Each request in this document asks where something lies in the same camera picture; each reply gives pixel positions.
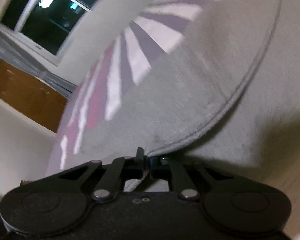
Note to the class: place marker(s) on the window with white frame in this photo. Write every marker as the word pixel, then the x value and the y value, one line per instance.
pixel 43 26

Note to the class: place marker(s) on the left grey curtain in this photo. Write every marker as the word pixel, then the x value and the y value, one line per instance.
pixel 22 60

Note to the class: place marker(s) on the striped pink purple bed sheet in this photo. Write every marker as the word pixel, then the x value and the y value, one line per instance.
pixel 130 55

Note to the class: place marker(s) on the brown wooden door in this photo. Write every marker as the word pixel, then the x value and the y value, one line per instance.
pixel 31 97

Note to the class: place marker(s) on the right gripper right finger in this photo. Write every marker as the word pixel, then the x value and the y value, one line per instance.
pixel 174 172

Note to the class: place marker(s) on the grey pants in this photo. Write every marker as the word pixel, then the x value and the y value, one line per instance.
pixel 260 135

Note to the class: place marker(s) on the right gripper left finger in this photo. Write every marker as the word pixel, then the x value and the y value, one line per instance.
pixel 116 175

